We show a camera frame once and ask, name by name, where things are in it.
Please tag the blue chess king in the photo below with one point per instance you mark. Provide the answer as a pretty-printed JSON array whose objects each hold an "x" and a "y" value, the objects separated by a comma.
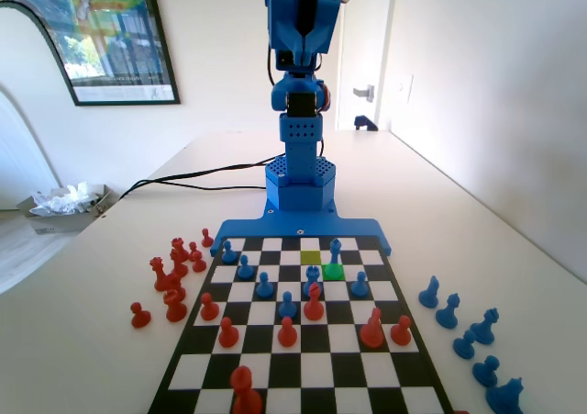
[{"x": 335, "y": 254}]

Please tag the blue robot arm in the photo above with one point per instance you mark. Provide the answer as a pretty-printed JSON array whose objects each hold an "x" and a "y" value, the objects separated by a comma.
[{"x": 300, "y": 157}]

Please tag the blue chess pawn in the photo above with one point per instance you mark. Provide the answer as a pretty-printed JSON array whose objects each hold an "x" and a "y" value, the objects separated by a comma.
[
  {"x": 228, "y": 253},
  {"x": 360, "y": 288},
  {"x": 464, "y": 346},
  {"x": 245, "y": 271},
  {"x": 485, "y": 372},
  {"x": 287, "y": 307},
  {"x": 263, "y": 289}
]

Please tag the red chess rook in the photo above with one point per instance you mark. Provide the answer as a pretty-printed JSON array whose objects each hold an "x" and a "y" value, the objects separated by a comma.
[
  {"x": 175, "y": 308},
  {"x": 178, "y": 243}
]

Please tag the red chess queen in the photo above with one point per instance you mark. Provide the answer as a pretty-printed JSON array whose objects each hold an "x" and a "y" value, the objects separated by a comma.
[{"x": 159, "y": 276}]

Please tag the blue chess knight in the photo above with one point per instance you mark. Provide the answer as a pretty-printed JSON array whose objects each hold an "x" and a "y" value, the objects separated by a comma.
[{"x": 429, "y": 294}]

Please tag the blue chess bishop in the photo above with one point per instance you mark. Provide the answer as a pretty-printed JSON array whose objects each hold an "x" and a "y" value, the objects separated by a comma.
[{"x": 448, "y": 314}]

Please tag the blue chess queen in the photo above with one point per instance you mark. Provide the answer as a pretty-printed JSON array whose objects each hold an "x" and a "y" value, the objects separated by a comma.
[{"x": 485, "y": 329}]

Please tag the small blue clamp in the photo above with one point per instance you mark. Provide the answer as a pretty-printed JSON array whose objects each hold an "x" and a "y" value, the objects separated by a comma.
[{"x": 362, "y": 122}]

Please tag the black framed map poster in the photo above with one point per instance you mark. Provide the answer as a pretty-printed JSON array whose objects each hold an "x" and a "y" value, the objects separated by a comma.
[{"x": 114, "y": 33}]

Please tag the white arched furniture panel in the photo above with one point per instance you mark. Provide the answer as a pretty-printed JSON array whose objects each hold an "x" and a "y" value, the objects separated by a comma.
[{"x": 18, "y": 56}]

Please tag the crumpled white packing paper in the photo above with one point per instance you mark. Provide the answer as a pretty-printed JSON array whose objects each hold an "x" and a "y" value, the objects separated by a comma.
[{"x": 59, "y": 200}]

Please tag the black and white chessboard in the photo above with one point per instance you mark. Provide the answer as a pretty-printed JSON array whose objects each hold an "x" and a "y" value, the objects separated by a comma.
[{"x": 339, "y": 340}]

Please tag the grey cardboard box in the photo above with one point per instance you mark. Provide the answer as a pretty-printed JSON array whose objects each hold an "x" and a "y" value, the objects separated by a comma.
[{"x": 59, "y": 223}]

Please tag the white wall switch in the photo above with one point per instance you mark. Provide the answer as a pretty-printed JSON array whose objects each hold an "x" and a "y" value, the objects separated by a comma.
[{"x": 406, "y": 88}]

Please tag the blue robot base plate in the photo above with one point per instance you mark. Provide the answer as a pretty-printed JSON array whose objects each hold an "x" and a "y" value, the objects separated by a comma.
[{"x": 257, "y": 226}]

